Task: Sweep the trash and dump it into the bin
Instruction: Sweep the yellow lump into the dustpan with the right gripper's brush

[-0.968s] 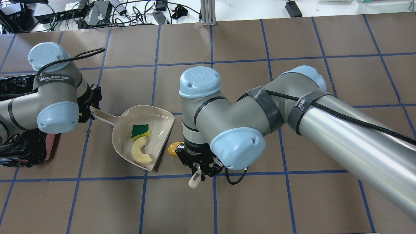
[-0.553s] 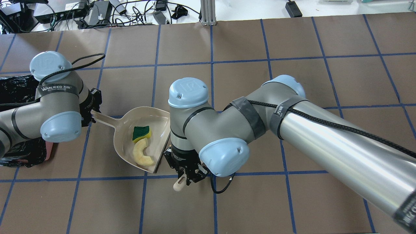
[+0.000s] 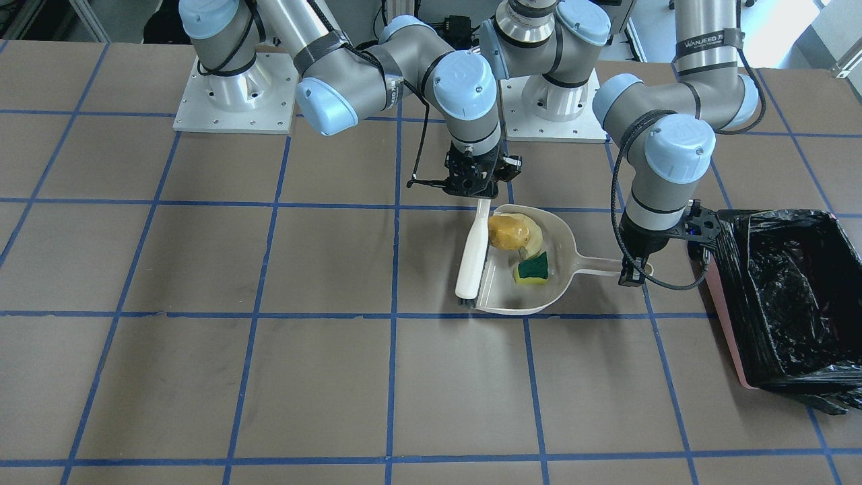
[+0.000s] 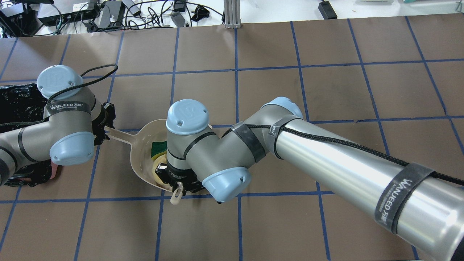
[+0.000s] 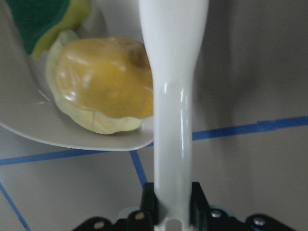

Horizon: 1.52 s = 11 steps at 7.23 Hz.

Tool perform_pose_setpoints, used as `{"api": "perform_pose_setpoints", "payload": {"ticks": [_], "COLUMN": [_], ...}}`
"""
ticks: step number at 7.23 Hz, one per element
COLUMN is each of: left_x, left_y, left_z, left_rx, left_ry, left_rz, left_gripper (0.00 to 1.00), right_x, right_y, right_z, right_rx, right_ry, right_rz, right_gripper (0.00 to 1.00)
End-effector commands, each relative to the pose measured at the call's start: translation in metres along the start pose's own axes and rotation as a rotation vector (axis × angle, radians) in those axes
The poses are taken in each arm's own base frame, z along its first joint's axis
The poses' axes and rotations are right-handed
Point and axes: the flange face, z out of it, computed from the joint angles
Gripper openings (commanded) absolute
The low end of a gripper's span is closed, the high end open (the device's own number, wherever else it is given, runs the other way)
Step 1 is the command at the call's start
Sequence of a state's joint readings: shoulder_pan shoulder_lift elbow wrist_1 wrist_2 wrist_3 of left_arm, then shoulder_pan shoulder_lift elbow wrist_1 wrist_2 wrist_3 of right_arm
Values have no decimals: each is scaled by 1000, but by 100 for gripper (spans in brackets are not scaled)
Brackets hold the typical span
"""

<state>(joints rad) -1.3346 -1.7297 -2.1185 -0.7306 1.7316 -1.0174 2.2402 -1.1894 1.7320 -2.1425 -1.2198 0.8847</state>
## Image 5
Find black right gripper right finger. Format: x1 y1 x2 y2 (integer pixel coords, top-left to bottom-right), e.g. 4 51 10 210
190 182 210 228

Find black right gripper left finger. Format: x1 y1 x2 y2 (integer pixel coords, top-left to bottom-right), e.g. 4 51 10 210
140 182 159 223

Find pale curved peel piece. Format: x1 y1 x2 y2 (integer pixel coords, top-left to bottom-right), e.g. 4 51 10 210
46 29 144 135

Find yellow potato-like toy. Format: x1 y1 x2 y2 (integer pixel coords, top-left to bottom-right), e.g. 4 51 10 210
55 38 154 118

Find beige plastic dustpan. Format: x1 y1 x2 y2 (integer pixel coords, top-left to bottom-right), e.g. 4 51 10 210
0 0 154 151

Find white hand brush dark bristles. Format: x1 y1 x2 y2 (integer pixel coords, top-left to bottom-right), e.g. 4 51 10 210
139 0 209 231

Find green yellow sponge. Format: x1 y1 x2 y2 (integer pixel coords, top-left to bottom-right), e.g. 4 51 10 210
6 0 90 58

